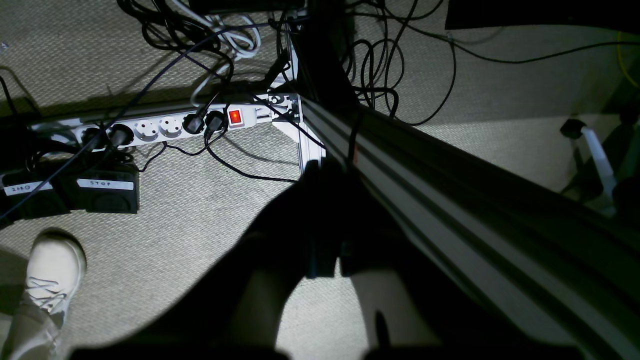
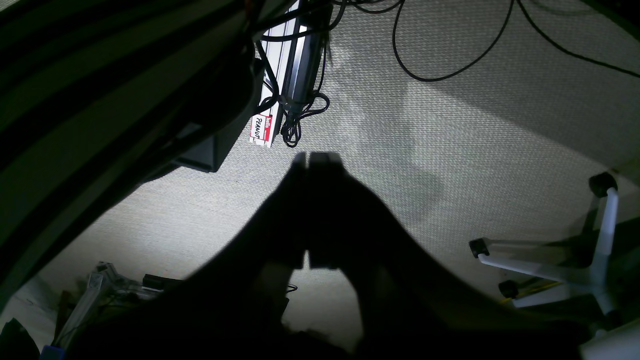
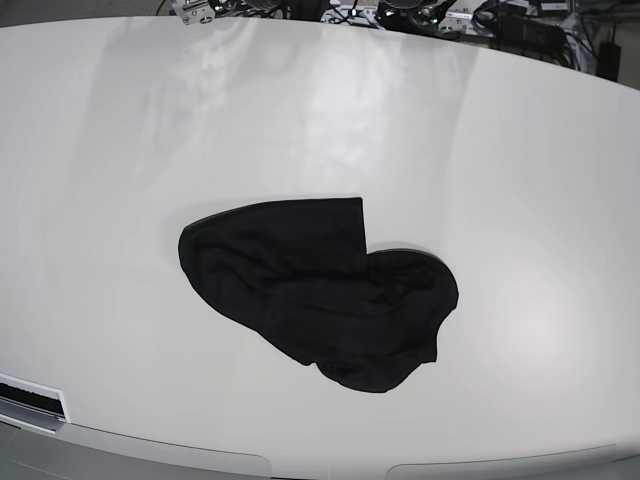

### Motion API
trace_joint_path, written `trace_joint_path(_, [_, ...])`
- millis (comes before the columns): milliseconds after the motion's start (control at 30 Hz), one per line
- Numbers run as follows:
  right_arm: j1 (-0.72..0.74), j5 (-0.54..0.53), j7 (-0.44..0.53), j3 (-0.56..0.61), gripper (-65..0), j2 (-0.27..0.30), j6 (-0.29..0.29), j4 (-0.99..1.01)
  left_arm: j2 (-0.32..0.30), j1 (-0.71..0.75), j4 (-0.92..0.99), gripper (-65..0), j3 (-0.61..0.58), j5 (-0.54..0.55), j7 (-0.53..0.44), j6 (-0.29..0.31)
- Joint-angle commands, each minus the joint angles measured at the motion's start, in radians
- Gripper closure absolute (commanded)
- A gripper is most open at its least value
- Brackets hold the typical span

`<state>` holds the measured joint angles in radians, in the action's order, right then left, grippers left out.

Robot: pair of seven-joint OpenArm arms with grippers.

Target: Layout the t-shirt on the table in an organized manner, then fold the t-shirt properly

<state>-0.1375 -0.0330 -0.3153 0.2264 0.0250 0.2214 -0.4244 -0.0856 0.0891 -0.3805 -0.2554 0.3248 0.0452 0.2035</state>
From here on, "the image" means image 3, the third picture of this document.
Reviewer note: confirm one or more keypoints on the small black adapter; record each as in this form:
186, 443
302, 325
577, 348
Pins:
608, 64

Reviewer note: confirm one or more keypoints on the white power strip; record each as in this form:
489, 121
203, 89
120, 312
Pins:
451, 16

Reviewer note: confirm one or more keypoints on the black t-shirt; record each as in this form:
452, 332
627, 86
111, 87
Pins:
299, 273

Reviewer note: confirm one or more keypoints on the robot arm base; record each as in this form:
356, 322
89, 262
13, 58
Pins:
193, 12
420, 11

